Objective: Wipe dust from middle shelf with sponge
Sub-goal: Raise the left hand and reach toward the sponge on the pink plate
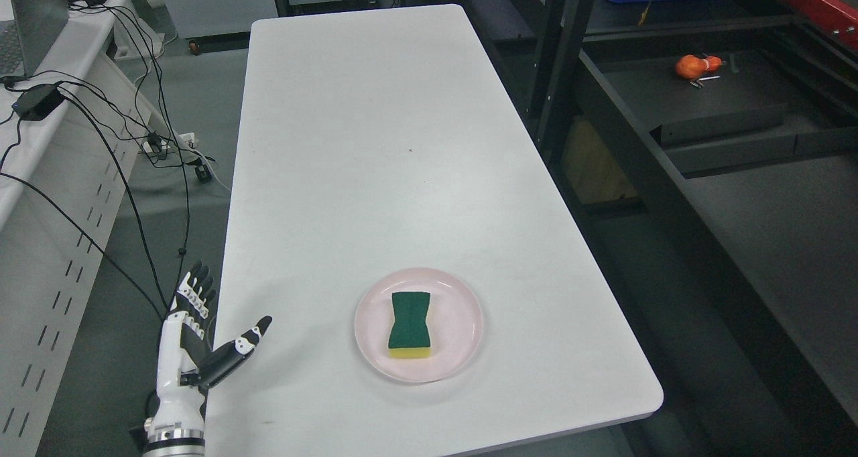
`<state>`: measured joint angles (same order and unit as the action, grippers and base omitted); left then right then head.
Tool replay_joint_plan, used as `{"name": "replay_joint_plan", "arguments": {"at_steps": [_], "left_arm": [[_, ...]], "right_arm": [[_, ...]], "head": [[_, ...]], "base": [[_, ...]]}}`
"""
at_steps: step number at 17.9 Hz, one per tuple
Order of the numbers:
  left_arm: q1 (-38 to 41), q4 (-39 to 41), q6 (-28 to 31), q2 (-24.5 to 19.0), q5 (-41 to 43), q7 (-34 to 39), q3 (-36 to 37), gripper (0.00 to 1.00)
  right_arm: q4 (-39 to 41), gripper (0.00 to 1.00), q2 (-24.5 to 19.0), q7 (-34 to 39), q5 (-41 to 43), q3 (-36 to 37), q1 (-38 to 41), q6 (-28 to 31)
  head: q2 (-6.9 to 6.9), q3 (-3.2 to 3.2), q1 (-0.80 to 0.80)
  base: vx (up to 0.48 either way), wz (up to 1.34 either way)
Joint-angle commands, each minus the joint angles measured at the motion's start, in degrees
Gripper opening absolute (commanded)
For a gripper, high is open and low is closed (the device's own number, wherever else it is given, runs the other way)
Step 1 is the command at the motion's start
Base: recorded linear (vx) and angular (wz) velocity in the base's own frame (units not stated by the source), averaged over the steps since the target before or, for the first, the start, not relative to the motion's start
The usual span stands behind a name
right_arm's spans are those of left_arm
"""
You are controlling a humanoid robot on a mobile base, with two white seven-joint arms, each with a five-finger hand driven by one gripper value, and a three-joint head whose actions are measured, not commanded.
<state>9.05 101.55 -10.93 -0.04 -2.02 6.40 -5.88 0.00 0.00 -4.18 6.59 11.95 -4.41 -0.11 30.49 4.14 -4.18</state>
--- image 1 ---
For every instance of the red metal beam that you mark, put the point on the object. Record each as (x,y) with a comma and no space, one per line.
(836,16)

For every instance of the grey laptop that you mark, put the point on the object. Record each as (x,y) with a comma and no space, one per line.
(30,34)

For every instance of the orange toy on shelf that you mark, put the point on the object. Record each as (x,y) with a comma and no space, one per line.
(691,67)

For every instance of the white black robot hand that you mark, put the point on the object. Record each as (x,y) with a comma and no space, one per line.
(188,365)

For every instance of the dark metal shelf rack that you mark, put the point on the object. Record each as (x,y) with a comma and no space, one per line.
(722,210)

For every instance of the white rectangular table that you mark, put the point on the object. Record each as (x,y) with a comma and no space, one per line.
(374,141)

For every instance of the white perforated desk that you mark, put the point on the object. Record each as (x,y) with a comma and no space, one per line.
(62,185)

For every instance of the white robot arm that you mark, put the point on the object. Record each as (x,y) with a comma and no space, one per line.
(173,443)

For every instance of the black power brick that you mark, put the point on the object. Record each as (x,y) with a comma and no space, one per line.
(37,102)

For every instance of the pink round plate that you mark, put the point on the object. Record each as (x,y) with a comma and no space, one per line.
(454,319)

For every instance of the green yellow sponge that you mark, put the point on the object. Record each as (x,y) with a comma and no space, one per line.
(409,335)

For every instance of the white power strip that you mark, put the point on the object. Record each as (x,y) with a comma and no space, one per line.
(188,142)

